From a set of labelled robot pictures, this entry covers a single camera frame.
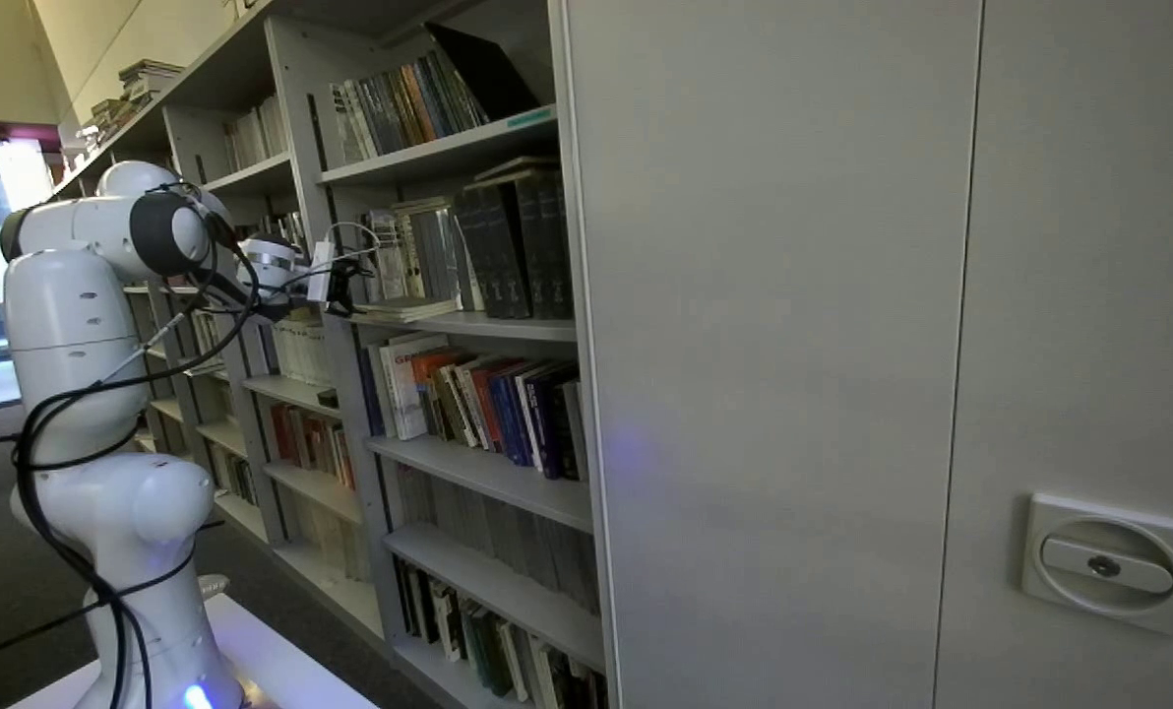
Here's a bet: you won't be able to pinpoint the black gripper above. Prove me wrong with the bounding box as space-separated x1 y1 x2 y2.
298 233 370 318

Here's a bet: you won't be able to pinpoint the white genetics book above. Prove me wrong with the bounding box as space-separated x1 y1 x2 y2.
377 334 433 447

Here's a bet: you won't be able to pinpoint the orange and blue book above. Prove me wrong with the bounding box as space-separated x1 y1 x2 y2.
413 348 453 447

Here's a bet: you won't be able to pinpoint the dark grey hardcover book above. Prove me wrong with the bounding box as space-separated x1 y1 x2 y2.
461 183 500 318
483 176 522 318
509 174 546 325

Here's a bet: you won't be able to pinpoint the dark red book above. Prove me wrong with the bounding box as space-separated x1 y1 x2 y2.
298 409 336 482
274 405 310 473

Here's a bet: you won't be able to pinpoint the light grey book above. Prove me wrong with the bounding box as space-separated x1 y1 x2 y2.
326 78 367 170

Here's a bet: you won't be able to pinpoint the orange red book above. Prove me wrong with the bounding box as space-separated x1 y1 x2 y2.
470 355 503 452

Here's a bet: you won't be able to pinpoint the dark grey patterned book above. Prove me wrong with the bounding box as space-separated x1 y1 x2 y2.
350 66 408 158

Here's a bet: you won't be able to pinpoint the thin cream book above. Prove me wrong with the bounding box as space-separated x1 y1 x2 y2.
457 167 563 193
461 155 559 176

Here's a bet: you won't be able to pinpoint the brown striped book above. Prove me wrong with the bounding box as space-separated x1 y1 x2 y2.
391 56 440 146

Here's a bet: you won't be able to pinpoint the bright blue book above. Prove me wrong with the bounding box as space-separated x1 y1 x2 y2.
496 368 539 469

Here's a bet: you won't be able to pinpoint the grey stacked books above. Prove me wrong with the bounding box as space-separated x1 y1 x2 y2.
535 170 577 325

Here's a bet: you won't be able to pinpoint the white slim book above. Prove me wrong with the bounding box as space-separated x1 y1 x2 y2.
520 368 555 477

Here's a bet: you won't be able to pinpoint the blue striped book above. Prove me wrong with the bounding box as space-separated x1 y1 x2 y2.
421 49 492 134

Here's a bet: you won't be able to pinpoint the black paperback book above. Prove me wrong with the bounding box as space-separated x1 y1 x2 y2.
539 371 588 484

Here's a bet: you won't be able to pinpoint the white paperback book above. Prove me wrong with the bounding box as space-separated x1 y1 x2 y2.
492 615 535 709
425 576 470 665

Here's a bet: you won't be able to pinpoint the teal book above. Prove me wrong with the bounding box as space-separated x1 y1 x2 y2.
461 603 517 703

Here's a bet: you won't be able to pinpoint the white series volume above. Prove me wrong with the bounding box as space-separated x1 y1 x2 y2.
269 318 302 385
286 325 324 390

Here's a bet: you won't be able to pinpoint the light grey binder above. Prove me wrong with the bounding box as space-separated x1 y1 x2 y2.
223 107 269 174
253 90 294 167

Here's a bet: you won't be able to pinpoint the grey storage box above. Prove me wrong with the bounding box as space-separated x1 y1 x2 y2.
112 56 193 111

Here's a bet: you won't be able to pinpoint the grey metal cabinet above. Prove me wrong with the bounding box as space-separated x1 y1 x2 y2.
546 0 1173 709

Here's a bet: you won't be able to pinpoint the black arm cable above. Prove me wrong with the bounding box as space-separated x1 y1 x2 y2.
0 183 382 709

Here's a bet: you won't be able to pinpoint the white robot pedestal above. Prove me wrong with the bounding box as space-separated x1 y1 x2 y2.
7 587 382 709

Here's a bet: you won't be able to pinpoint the white cabinet lock handle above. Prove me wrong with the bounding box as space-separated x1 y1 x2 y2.
1014 488 1173 642

